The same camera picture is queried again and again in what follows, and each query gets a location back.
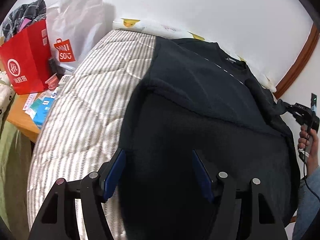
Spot black sweatshirt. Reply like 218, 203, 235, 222
118, 37, 300, 239

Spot blue denim sleeve forearm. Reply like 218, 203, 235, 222
292, 166, 319, 239

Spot plaid clothes in bag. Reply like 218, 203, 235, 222
2, 0, 47, 42

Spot person's right hand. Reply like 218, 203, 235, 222
297, 126, 319, 177

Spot green bed sheet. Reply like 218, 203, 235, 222
1, 121, 31, 239

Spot striped quilted bed cover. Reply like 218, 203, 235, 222
27, 30, 156, 224

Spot wooden bedside table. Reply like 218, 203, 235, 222
7, 94, 40, 143

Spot blue box on table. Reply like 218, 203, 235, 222
33, 97, 55, 129

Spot papers on table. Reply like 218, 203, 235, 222
23, 90, 52, 119

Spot white dotted pillow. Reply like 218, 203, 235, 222
0, 72, 16, 125

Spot red paper shopping bag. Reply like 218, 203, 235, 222
1, 20, 53, 95

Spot rolled duck print mat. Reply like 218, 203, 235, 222
112, 18, 277, 93

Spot white plastic shopping bag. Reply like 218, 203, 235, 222
46, 0, 106, 74

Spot black wall device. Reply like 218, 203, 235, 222
310, 93, 317, 113

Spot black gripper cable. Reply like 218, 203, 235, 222
298, 129, 320, 205

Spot brown wooden door frame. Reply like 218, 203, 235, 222
274, 23, 319, 99

